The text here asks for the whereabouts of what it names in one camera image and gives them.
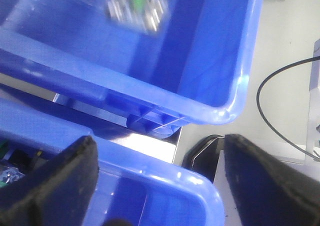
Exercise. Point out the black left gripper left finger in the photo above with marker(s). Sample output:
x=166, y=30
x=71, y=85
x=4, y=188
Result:
x=57, y=193

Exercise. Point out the blue crate front right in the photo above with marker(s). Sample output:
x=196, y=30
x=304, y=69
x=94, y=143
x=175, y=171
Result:
x=194, y=70

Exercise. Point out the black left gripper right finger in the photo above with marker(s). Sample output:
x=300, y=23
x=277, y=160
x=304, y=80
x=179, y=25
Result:
x=266, y=191

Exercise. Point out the bag of metal parts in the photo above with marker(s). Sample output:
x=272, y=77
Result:
x=142, y=15

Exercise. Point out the blue crate front left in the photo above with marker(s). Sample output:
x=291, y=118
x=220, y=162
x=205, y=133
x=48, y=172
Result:
x=131, y=185

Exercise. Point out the blue crate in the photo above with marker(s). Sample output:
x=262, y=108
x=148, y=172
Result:
x=194, y=70
x=131, y=185

